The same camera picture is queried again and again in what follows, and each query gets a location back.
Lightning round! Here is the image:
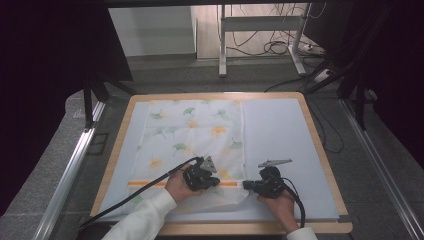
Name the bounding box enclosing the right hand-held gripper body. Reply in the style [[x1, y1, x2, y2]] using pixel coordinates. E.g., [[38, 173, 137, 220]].
[[258, 158, 293, 200]]

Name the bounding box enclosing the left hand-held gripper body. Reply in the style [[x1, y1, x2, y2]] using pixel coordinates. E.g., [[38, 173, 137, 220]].
[[183, 155, 218, 192]]

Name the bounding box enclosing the white leaf-print cloth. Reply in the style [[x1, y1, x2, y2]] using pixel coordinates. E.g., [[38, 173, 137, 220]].
[[128, 99, 250, 214]]

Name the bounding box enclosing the person's left hand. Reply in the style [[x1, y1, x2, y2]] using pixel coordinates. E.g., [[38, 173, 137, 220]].
[[164, 167, 204, 204]]

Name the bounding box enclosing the person's right hand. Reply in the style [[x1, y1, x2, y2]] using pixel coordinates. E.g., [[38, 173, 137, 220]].
[[257, 189, 301, 234]]

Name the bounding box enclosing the white table mat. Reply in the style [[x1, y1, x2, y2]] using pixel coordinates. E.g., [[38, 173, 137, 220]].
[[99, 98, 340, 223]]

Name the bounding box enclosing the black floor plate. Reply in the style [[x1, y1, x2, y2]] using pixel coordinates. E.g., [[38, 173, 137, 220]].
[[87, 132, 110, 156]]

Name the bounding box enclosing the black metal stand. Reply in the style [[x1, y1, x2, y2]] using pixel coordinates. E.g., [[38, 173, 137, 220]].
[[304, 6, 394, 131], [83, 77, 138, 130]]

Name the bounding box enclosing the white power strip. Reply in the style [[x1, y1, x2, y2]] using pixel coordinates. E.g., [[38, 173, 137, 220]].
[[298, 43, 326, 56]]

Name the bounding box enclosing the white cabinet panel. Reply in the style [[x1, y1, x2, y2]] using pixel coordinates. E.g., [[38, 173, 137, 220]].
[[108, 5, 198, 58]]

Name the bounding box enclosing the dark curtain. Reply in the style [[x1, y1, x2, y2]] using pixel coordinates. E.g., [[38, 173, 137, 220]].
[[0, 0, 133, 218], [333, 0, 424, 169]]

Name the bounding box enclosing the right hand-held gripper black cable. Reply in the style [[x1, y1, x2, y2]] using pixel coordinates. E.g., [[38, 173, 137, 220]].
[[280, 177, 307, 229]]

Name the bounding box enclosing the hand-held gripper black cable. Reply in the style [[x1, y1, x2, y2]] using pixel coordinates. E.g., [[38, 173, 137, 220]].
[[280, 177, 307, 229], [79, 156, 204, 230]]

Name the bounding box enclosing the left hand-held gripper black cable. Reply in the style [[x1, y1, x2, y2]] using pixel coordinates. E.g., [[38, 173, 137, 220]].
[[79, 156, 204, 230]]

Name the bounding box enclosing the thin black floor cable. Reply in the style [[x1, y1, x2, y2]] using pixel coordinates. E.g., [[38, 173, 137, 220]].
[[306, 99, 345, 154]]

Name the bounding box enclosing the aluminium rail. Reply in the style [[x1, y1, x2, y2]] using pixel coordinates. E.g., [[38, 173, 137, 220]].
[[33, 101, 107, 240], [339, 98, 424, 240]]

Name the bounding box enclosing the tangle of black floor cables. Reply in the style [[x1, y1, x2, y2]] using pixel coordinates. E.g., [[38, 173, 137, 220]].
[[229, 3, 328, 58]]

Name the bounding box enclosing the white metal desk frame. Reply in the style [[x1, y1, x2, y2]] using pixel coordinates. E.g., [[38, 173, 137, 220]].
[[218, 3, 313, 78]]

